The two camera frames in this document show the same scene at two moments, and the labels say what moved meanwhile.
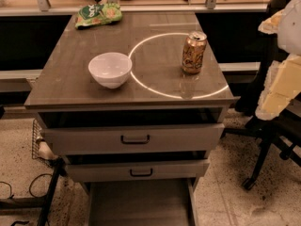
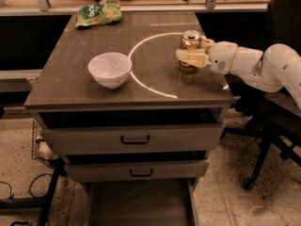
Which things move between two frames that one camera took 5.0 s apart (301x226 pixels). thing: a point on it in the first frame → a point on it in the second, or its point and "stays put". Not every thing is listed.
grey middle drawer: (151, 170) stays put
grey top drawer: (133, 138) stays put
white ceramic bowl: (110, 69) stays put
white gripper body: (291, 27) → (222, 58)
